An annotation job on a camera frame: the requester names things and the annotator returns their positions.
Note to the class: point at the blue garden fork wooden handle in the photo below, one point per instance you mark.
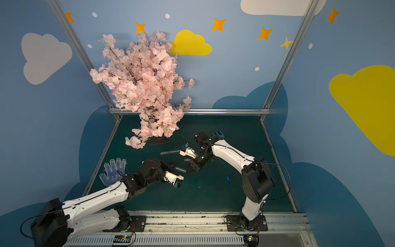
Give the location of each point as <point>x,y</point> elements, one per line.
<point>220,134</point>

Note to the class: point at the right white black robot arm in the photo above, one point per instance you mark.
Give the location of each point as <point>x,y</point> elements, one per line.
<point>256,174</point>

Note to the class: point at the aluminium frame rail back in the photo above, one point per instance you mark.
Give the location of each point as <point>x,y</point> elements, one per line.
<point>205,112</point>

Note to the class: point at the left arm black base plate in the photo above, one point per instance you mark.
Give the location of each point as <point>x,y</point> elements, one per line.
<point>130,224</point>

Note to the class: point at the small circuit board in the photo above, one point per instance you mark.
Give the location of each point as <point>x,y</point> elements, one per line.
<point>251,240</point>
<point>122,240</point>

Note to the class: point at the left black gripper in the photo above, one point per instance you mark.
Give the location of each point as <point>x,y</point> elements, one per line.
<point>165,168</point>

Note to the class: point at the small circuit board right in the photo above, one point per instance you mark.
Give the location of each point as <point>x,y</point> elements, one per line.
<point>251,240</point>

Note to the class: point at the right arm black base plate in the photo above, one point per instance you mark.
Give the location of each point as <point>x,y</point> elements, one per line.
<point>237,223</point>

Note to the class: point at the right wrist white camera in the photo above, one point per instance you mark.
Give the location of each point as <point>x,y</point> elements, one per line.
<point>188,151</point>

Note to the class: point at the small circuit board left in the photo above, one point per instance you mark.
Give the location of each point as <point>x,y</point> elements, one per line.
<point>122,240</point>

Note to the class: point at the pink artificial cherry blossom tree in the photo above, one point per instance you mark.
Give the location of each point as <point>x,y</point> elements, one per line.
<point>143,79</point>

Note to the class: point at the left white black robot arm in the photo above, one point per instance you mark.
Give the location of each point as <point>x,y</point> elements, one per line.
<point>59,222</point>

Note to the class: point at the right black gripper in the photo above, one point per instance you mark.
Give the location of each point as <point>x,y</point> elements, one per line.
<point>194,165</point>

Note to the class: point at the aluminium front rail bed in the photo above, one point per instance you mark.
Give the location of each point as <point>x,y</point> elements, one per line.
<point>197,229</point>

